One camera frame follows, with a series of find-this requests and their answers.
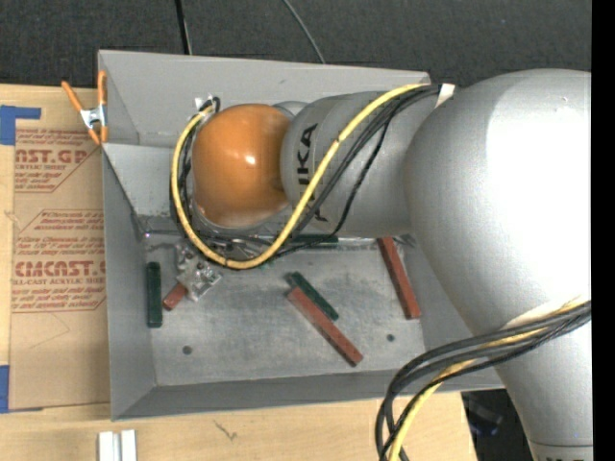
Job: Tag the red-brown flat block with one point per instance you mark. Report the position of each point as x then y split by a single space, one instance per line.
400 279
327 329
174 297

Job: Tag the brown cardboard board, red print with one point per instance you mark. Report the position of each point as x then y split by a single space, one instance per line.
53 344

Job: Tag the dark green flat block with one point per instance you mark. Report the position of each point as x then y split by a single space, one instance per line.
154 296
319 240
317 298

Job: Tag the grey metal bin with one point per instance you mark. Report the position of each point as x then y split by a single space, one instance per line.
250 348

